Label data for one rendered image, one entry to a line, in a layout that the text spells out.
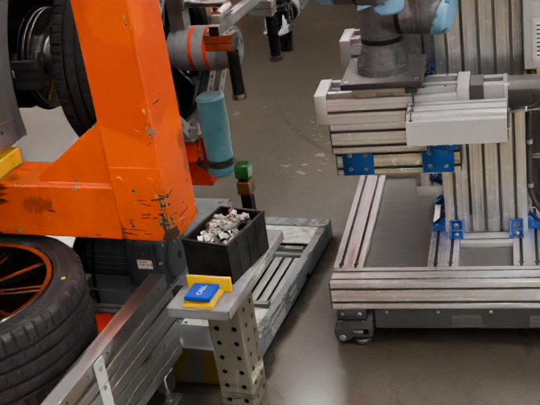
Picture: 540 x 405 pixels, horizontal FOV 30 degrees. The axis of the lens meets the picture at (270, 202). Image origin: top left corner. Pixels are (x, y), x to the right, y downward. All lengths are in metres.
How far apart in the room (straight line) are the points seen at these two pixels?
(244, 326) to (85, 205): 0.54
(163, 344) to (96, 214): 0.41
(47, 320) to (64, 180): 0.44
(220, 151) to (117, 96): 0.61
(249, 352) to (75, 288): 0.49
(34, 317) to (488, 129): 1.25
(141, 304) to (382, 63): 0.92
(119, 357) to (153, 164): 0.50
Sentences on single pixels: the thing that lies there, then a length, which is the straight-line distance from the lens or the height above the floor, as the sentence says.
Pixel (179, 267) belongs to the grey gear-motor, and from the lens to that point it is 3.08.
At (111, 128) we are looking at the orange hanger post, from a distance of 2.63.
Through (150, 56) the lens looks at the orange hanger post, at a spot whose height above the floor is 1.02.
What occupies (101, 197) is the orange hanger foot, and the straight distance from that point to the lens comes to 2.74.
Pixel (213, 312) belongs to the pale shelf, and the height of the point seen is 0.44.
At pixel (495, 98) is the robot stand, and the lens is 2.83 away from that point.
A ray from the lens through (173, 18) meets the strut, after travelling 3.15.
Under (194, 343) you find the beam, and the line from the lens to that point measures 2.99.
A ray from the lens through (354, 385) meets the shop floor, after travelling 2.94.
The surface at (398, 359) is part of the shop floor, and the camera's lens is 3.02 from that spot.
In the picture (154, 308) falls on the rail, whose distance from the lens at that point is 2.79.
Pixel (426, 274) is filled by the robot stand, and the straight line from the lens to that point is 2.98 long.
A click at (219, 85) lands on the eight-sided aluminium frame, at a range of 3.37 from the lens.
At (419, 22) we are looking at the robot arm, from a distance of 2.72.
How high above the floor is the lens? 1.74
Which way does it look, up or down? 25 degrees down
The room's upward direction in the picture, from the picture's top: 8 degrees counter-clockwise
